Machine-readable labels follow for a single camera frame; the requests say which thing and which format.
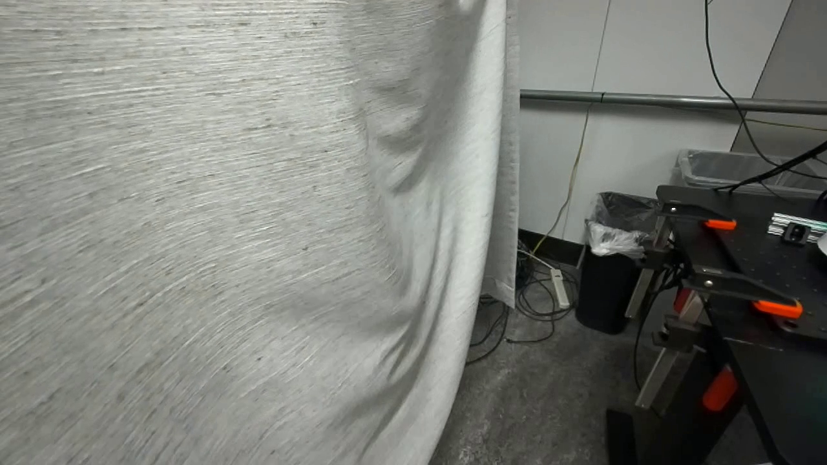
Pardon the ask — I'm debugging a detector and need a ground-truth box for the grey woven fabric curtain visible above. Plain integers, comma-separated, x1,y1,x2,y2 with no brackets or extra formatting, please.
0,0,524,465

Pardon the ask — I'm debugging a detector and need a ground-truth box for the orange black clamp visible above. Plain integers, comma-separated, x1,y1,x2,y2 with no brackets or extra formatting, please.
685,264,805,325
698,367,743,416
699,213,742,234

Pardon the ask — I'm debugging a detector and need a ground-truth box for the black floor cable bundle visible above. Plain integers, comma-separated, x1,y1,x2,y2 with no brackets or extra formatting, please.
462,246,579,368

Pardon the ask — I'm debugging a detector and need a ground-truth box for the thin black wall cable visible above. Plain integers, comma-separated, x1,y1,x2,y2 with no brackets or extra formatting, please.
699,0,827,185

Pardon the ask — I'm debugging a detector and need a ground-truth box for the thin yellow wall cable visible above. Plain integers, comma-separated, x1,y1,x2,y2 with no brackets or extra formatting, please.
524,0,614,257

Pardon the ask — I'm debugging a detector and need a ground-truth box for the white power strip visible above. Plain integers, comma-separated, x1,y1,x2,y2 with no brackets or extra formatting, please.
542,260,573,312

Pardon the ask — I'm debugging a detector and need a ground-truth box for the grey plastic bin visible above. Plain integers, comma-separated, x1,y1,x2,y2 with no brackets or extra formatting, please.
670,146,827,201

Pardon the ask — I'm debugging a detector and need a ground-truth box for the grey metal wall rail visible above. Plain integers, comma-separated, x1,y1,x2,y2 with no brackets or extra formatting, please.
516,84,827,115

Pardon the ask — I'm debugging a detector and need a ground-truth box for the white device on workbench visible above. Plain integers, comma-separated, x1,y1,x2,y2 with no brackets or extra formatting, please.
765,208,827,251

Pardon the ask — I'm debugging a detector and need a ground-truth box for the black workbench table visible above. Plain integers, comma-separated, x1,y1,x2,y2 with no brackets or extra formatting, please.
605,181,827,465

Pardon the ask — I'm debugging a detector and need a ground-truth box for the black trash bin with liner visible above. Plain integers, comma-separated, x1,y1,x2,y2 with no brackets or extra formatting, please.
573,189,675,335

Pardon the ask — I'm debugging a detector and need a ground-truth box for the thick black cable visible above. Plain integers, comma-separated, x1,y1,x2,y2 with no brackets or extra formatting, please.
710,130,827,197

